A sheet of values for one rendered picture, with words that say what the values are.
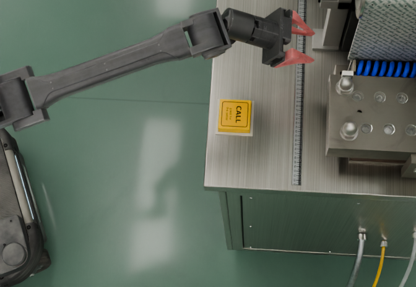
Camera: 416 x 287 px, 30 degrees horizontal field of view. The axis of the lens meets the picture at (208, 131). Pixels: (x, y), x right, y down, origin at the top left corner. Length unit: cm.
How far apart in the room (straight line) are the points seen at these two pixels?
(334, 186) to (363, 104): 20
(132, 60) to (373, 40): 47
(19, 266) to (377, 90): 121
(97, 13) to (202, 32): 146
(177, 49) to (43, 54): 145
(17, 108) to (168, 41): 31
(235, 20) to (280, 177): 38
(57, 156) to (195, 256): 59
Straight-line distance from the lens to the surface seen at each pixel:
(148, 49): 145
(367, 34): 154
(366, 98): 162
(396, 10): 145
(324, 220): 197
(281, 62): 154
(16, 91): 150
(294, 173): 169
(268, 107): 173
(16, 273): 240
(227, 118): 170
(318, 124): 172
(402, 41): 157
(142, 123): 269
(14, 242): 238
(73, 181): 267
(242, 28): 149
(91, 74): 147
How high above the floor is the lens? 252
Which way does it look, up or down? 71 degrees down
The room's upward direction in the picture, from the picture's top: 9 degrees counter-clockwise
